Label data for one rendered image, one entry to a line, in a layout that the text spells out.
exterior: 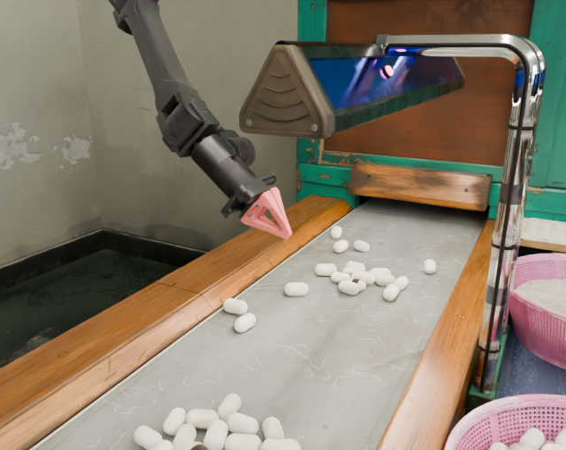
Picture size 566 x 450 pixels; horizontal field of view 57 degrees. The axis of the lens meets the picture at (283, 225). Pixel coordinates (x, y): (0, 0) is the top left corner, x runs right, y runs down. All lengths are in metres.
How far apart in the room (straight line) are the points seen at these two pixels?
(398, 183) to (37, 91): 2.08
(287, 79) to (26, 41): 2.48
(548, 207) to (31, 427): 0.98
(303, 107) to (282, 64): 0.04
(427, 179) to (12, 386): 0.86
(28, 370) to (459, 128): 0.92
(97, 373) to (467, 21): 0.93
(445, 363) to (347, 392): 0.12
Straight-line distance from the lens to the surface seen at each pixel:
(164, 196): 2.78
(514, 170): 0.59
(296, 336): 0.72
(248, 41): 2.36
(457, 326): 0.72
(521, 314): 0.85
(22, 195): 2.85
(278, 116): 0.42
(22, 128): 2.82
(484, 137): 1.18
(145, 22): 1.06
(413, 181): 1.16
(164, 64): 0.95
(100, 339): 0.70
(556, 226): 1.14
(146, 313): 0.74
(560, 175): 1.18
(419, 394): 0.59
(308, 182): 1.30
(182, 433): 0.54
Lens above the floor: 1.11
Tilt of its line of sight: 19 degrees down
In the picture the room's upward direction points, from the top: straight up
